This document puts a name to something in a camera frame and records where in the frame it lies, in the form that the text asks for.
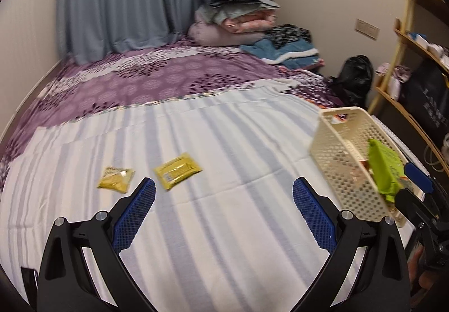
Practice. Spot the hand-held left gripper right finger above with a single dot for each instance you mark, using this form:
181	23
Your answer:
314	214

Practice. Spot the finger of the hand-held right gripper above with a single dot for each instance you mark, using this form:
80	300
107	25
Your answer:
412	207
417	175

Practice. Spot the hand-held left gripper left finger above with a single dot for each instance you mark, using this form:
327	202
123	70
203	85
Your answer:
135	214

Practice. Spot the lime green snack packet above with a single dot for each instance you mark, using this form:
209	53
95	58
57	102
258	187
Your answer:
382	164

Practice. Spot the small yellow snack packet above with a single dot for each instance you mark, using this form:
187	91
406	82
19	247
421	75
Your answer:
115	179

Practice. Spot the cream perforated plastic basket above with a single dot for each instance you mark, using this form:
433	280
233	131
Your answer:
336	157

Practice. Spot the person's right hand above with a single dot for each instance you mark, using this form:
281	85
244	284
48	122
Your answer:
429	284

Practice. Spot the black shopping bag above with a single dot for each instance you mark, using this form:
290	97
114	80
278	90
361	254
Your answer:
428	98

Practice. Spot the pale pink cloth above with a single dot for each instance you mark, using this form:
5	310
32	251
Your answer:
398	73

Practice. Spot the black backpack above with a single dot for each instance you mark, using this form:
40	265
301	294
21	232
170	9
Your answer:
354	80

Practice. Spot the black flat object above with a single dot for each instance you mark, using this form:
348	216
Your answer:
28	284

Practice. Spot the white sneaker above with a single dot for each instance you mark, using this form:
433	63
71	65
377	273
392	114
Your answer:
435	49

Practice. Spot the purple floral bed sheet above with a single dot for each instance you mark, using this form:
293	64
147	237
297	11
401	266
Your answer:
140	80

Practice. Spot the small white box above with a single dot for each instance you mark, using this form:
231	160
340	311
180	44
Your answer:
418	38

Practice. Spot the blue fleece blanket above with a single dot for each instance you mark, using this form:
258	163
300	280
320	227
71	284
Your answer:
277	52

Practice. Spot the leopard print cloth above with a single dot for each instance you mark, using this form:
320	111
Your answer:
287	33

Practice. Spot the pink floral quilt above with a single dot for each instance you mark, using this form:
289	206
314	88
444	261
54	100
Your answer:
252	23

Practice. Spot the blue grey curtain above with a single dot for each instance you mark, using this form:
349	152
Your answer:
122	0

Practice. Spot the stack of folded blankets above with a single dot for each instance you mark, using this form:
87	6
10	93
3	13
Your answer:
224	14

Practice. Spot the beige wall socket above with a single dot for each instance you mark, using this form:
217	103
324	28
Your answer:
373	31
361	26

